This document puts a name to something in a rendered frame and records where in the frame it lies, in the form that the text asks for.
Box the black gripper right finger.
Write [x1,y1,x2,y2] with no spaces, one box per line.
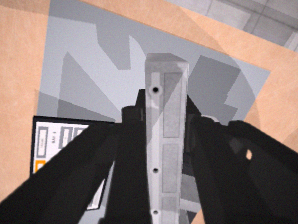
[184,94,298,224]

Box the black drive dock housing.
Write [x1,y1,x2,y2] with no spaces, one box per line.
[146,147,197,224]

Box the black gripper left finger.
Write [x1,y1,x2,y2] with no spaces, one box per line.
[0,89,153,224]

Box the grey flat mat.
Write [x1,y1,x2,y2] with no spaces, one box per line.
[36,0,271,126]

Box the black-framed status screen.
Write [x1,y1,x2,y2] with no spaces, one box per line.
[29,115,115,211]

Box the white hard drive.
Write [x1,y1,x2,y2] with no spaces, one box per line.
[145,53,189,224]
[179,209,189,224]
[180,174,201,213]

